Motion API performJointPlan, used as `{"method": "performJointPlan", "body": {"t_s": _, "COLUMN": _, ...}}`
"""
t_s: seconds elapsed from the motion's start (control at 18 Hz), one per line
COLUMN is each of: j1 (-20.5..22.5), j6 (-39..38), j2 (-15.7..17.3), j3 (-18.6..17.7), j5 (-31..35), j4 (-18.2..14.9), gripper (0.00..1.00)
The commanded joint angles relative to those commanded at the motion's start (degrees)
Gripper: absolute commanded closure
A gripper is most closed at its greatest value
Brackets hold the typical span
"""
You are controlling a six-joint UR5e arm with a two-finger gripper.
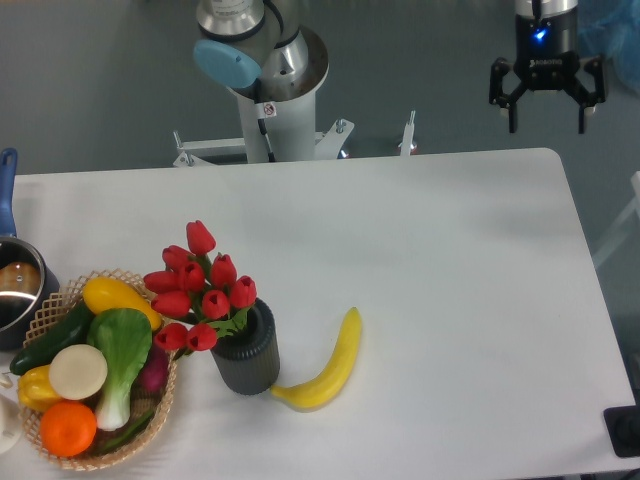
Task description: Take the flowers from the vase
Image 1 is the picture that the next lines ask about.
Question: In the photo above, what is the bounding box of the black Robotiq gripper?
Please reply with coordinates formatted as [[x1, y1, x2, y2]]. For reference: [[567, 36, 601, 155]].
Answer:
[[488, 0, 607, 135]]

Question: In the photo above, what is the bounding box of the red tulip bouquet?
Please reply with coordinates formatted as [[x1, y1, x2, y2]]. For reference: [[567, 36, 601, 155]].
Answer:
[[143, 220, 257, 354]]

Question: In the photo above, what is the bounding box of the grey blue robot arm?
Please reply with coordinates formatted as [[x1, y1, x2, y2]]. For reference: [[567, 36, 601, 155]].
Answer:
[[194, 1, 607, 132]]

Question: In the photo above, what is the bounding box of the dark grey ribbed vase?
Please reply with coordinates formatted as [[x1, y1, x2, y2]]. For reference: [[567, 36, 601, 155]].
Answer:
[[211, 299, 280, 396]]

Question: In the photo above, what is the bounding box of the blue plastic bag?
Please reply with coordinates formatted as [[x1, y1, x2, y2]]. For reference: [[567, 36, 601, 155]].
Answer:
[[578, 0, 639, 94]]

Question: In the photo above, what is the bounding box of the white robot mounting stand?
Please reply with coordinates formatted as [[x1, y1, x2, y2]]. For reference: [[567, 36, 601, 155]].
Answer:
[[172, 84, 419, 168]]

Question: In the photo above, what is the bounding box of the black device at table edge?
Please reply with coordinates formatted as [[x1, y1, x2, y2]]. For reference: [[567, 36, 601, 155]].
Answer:
[[603, 405, 640, 458]]

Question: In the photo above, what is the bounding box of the yellow banana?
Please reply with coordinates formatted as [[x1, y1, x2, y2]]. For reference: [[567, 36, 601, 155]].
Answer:
[[270, 307, 363, 411]]

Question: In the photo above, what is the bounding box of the green bok choy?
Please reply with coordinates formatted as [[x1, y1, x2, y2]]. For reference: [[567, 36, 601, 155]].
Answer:
[[87, 308, 152, 431]]

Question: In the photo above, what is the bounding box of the yellow squash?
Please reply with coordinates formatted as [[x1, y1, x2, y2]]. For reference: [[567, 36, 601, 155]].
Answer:
[[82, 277, 162, 331]]

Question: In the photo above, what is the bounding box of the purple red onion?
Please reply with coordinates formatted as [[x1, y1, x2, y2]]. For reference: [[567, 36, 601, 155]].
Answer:
[[136, 344, 169, 394]]

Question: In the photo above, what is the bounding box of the woven wicker basket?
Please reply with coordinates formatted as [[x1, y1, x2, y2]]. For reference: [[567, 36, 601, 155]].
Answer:
[[18, 269, 177, 472]]

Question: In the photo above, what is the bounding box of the green cucumber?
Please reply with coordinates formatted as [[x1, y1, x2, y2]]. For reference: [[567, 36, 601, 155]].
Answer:
[[9, 301, 95, 376]]

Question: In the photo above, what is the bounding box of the green chili pepper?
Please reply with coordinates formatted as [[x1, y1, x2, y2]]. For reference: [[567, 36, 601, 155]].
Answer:
[[93, 409, 155, 455]]

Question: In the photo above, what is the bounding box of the orange fruit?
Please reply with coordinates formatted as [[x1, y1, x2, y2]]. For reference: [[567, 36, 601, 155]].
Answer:
[[39, 401, 97, 457]]

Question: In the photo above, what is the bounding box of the yellow bell pepper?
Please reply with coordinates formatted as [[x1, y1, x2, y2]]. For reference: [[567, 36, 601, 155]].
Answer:
[[18, 365, 63, 413]]

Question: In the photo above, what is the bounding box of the white object at left edge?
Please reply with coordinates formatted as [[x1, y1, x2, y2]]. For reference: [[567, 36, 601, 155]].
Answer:
[[0, 373, 22, 454]]

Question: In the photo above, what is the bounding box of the white frame at right edge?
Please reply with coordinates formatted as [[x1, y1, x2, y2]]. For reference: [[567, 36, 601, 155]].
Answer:
[[592, 171, 639, 269]]

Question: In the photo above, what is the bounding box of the blue handled saucepan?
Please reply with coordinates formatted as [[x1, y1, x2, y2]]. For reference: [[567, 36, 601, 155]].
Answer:
[[1, 148, 59, 351]]

